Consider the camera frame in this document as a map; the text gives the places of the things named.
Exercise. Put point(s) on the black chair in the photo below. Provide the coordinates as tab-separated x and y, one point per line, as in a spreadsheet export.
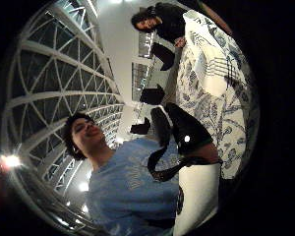
141	128
152	95
164	55

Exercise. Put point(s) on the person in blue shirt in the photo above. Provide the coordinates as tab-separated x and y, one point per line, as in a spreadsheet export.
128	190

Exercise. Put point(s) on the white bag with black print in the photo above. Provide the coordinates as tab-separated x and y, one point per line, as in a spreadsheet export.
198	200

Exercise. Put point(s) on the bright round lamp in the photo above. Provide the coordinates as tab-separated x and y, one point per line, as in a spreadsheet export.
11	161

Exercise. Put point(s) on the white lattice window frame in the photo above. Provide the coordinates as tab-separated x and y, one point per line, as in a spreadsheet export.
59	82

